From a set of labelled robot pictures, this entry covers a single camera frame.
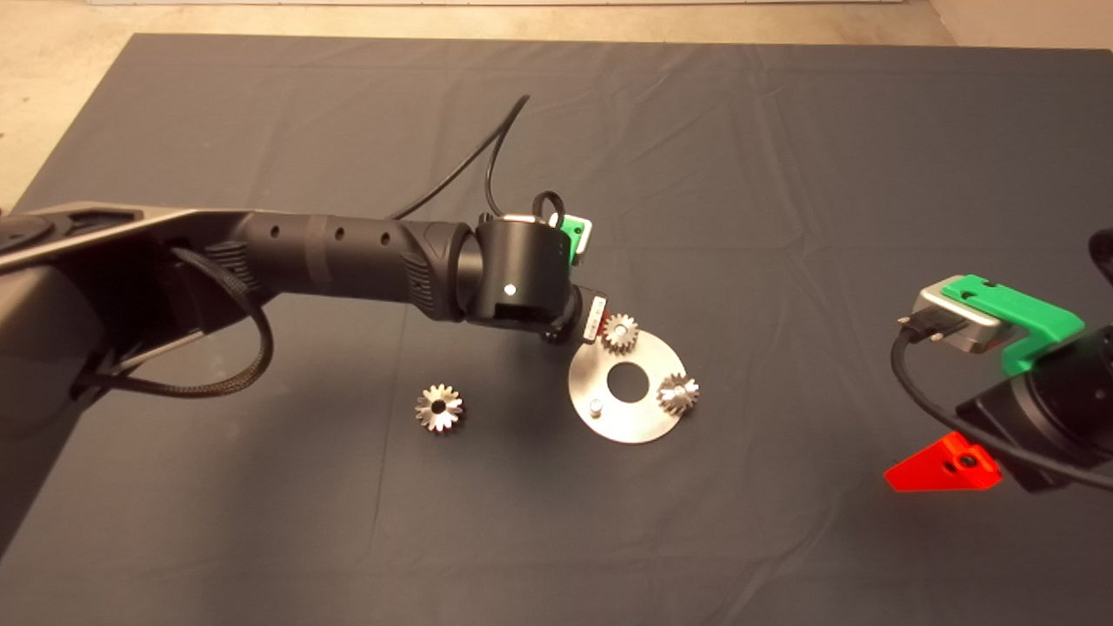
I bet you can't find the round metal plate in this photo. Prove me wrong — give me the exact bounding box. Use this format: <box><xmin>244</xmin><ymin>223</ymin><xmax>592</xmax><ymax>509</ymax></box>
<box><xmin>568</xmin><ymin>326</ymin><xmax>685</xmax><ymax>444</ymax></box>

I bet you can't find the dark grey table cloth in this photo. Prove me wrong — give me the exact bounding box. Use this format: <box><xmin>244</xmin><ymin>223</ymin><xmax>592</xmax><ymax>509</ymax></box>
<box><xmin>0</xmin><ymin>33</ymin><xmax>1113</xmax><ymax>626</ymax></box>

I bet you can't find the thick black right camera cable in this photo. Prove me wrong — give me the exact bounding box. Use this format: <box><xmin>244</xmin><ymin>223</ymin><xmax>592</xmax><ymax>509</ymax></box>
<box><xmin>890</xmin><ymin>311</ymin><xmax>1113</xmax><ymax>489</ymax></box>

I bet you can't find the small steel gear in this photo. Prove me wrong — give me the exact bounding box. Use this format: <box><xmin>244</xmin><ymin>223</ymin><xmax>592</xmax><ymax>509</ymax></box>
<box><xmin>600</xmin><ymin>313</ymin><xmax>640</xmax><ymax>355</ymax></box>

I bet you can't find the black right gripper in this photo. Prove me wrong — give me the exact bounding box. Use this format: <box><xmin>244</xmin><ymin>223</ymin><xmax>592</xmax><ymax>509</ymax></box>
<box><xmin>883</xmin><ymin>326</ymin><xmax>1113</xmax><ymax>494</ymax></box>

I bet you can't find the thin black left camera cable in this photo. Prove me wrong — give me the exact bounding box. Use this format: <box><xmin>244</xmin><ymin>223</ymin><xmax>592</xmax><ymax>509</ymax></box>
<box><xmin>390</xmin><ymin>94</ymin><xmax>568</xmax><ymax>229</ymax></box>

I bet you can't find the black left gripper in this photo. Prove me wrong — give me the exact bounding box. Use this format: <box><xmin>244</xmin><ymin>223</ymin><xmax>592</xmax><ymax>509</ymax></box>
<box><xmin>543</xmin><ymin>287</ymin><xmax>615</xmax><ymax>347</ymax></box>

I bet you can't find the green right camera mount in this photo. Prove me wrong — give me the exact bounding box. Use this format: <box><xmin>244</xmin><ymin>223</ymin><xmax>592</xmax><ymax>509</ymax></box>
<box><xmin>943</xmin><ymin>275</ymin><xmax>1086</xmax><ymax>376</ymax></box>

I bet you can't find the larger steel gear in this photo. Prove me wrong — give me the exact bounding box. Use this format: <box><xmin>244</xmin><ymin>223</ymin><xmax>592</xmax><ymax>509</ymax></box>
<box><xmin>415</xmin><ymin>383</ymin><xmax>464</xmax><ymax>434</ymax></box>
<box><xmin>656</xmin><ymin>374</ymin><xmax>701</xmax><ymax>416</ymax></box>

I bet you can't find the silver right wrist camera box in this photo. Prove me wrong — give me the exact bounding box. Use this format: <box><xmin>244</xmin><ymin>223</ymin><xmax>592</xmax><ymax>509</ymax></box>
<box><xmin>913</xmin><ymin>285</ymin><xmax>1008</xmax><ymax>355</ymax></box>

